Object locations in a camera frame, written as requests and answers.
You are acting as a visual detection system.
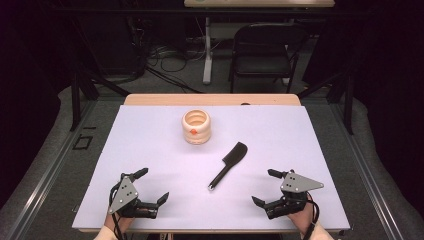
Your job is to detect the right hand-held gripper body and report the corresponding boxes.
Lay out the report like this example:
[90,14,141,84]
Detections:
[264,171,325,220]

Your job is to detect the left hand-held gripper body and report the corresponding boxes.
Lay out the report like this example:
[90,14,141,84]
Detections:
[108,172,158,220]

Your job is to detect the black comb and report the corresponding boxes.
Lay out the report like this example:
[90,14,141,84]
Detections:
[207,141,249,192]

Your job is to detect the cream ribbed cup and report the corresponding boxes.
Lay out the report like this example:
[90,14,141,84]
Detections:
[181,109,212,145]

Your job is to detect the person's left hand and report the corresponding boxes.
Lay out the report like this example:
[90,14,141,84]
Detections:
[103,210,135,234]

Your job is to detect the person's right hand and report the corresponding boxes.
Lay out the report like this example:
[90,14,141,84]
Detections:
[288,199,317,235]

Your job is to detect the white table mat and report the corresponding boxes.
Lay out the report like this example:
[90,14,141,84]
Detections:
[71,104,351,232]

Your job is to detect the wooden table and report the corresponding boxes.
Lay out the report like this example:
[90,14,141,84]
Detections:
[78,93,346,234]

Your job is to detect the black folding chair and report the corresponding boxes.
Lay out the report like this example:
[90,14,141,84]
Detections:
[228,22,310,95]

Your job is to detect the background desk with white leg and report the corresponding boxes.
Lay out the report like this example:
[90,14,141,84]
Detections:
[183,0,336,85]

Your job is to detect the left hand-held gripper black cable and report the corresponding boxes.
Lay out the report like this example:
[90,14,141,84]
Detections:
[109,173,129,240]

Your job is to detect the hand-held gripper black cable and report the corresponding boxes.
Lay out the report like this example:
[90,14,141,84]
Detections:
[109,173,129,240]
[301,192,321,240]

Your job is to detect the right hand-held gripper black cable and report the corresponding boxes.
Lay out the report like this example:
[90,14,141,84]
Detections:
[301,192,321,240]

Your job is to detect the metal floor rail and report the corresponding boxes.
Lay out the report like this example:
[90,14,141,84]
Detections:
[328,99,406,240]
[4,99,98,240]

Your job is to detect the black metal frame stand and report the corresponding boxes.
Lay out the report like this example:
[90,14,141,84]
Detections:
[296,64,356,136]
[68,64,132,133]

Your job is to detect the bundle of floor cables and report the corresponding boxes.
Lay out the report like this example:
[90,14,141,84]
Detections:
[146,36,205,95]

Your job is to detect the black horizontal frame bar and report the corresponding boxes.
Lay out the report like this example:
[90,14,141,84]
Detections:
[49,7,369,18]

